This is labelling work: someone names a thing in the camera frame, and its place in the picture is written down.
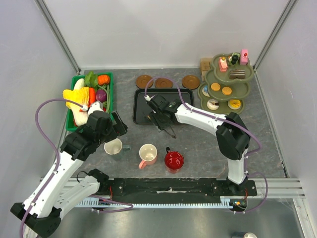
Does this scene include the grey blue mug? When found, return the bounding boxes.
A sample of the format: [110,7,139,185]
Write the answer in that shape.
[104,138,131,160]

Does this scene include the metal tongs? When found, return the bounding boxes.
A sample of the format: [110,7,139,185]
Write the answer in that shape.
[148,116,177,139]

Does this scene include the pink mug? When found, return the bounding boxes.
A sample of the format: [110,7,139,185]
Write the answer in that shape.
[139,144,158,169]

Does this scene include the red mug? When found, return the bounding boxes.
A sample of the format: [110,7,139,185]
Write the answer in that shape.
[164,147,185,174]

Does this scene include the blue iced donut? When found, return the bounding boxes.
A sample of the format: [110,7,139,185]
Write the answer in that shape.
[202,86,210,97]

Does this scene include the white chocolate donut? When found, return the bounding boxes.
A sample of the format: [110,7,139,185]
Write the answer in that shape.
[206,99,219,111]

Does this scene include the yellow fruit tart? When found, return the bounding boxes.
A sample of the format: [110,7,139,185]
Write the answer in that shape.
[228,99,242,110]

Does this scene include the pink striped cake slice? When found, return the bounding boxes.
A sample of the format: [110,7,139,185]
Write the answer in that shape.
[218,57,228,72]

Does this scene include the chocolate layer cake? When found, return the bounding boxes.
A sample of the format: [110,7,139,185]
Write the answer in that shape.
[229,69,246,79]

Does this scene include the green white cake slice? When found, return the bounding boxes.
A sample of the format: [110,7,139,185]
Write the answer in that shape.
[228,52,240,65]

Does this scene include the pink cake with cherry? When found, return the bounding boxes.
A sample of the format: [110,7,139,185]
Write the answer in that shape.
[240,49,249,65]

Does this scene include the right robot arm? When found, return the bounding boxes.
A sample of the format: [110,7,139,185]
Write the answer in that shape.
[145,94,250,195]

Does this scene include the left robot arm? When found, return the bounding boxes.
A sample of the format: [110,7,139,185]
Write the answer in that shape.
[10,111,128,238]

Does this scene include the green toy beans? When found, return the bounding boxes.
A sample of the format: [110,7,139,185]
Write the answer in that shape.
[99,85,110,112]

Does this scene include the black baking tray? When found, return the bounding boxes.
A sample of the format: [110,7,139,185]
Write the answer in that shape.
[133,88,194,125]

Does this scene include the green plastic crate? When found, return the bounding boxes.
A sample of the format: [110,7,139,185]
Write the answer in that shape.
[65,71,113,131]

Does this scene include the upright orange toy carrot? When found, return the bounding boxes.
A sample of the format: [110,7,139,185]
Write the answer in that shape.
[89,88,96,106]

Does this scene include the purple toy onion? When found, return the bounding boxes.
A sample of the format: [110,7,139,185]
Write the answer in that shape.
[96,90,107,103]

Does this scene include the yellow toy cabbage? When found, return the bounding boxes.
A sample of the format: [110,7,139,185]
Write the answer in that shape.
[62,87,89,113]

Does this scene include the middle brown saucer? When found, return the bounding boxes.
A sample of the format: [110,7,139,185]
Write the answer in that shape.
[155,77,173,88]

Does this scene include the brown saucer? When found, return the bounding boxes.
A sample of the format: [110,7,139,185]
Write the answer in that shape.
[135,75,152,89]
[155,77,173,88]
[182,75,200,90]

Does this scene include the left brown saucer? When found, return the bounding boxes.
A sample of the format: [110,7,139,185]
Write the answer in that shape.
[135,75,152,89]

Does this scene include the right brown saucer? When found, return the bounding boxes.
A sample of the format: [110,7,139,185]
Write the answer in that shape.
[182,75,200,90]

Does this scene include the orange toy pumpkin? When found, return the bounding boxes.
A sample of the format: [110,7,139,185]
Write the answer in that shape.
[98,74,110,86]

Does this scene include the white toy radish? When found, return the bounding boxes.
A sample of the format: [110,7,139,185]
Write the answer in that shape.
[73,78,85,90]

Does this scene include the brown cardboard boxes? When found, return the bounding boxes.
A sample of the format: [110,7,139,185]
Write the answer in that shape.
[200,57,213,74]

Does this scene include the green three-tier stand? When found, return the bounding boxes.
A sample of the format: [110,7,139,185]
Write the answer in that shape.
[197,53,254,115]

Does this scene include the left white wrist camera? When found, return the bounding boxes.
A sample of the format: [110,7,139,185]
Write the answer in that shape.
[80,101,104,115]

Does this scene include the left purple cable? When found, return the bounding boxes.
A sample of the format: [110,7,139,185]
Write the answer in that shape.
[19,98,86,238]

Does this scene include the white cable duct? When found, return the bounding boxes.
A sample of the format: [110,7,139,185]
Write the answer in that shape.
[76,197,241,209]

